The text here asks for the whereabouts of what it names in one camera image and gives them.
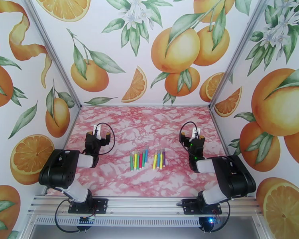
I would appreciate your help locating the purple crayon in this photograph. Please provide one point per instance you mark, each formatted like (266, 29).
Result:
(164, 158)

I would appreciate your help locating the yellow marker pen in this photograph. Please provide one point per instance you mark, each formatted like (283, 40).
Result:
(161, 160)
(154, 162)
(135, 162)

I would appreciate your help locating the blue marker pen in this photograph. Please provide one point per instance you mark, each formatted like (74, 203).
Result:
(158, 160)

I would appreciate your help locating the green marker pen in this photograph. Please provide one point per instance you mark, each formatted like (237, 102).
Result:
(143, 160)
(138, 162)
(131, 163)

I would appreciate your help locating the red marker pen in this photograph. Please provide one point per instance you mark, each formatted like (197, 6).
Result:
(140, 161)

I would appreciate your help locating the blue crayons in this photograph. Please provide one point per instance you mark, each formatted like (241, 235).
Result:
(146, 156)

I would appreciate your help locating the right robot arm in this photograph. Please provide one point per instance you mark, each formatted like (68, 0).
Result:
(234, 176)

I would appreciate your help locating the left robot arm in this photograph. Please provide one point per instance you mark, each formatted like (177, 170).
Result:
(59, 168)

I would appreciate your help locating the small circuit board with light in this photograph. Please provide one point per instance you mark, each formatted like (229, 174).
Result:
(210, 220)

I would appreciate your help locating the small blue circuit board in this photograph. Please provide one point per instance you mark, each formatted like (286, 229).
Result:
(86, 220)

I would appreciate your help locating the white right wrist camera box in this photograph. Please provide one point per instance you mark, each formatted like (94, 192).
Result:
(196, 133)

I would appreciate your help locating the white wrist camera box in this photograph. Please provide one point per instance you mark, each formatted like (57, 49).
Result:
(97, 131)
(196, 133)

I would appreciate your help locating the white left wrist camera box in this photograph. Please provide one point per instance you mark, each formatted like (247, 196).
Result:
(97, 131)

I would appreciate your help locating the grey table side rail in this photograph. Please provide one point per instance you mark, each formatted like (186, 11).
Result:
(218, 128)
(74, 121)

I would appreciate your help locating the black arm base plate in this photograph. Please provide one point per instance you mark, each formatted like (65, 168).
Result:
(101, 206)
(189, 207)

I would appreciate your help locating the aluminium mounting rail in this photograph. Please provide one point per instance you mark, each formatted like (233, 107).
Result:
(144, 206)

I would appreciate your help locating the aluminium frame post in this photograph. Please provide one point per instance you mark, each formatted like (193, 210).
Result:
(54, 54)
(237, 54)

